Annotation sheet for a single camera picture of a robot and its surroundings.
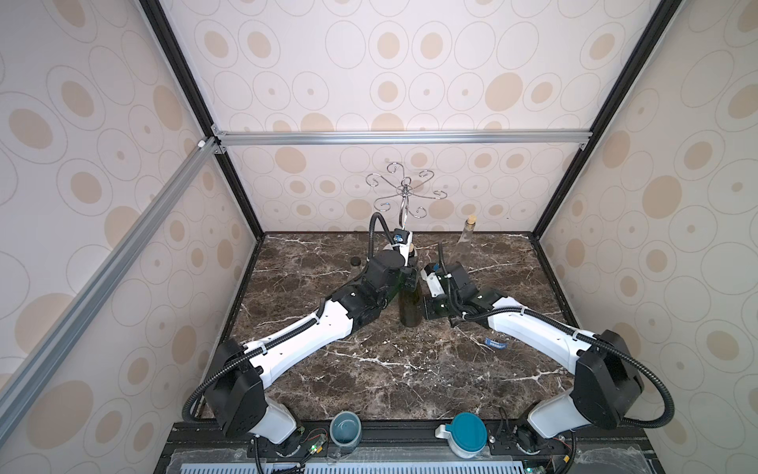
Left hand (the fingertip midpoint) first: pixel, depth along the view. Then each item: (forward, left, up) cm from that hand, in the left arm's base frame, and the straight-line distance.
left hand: (425, 257), depth 74 cm
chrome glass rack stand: (+25, +4, +2) cm, 25 cm away
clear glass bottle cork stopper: (+43, -25, -26) cm, 56 cm away
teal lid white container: (-35, -9, -21) cm, 42 cm away
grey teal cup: (-33, +20, -29) cm, 48 cm away
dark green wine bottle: (-3, +3, -17) cm, 18 cm away
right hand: (-3, -2, -17) cm, 18 cm away
